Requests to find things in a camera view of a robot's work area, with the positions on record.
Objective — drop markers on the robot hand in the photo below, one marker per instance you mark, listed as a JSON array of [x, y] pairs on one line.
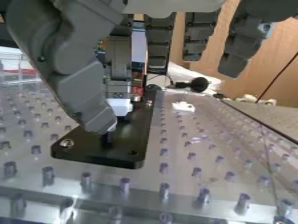
[[67, 50]]

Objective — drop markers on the black headphones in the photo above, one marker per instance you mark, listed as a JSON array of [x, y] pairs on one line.
[[199, 83]]

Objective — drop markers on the small white square plate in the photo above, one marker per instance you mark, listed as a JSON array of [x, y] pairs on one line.
[[184, 107]]

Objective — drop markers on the black plate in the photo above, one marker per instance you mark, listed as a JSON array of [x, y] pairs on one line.
[[128, 146]]

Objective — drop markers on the clear box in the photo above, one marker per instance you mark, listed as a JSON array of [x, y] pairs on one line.
[[248, 114]]

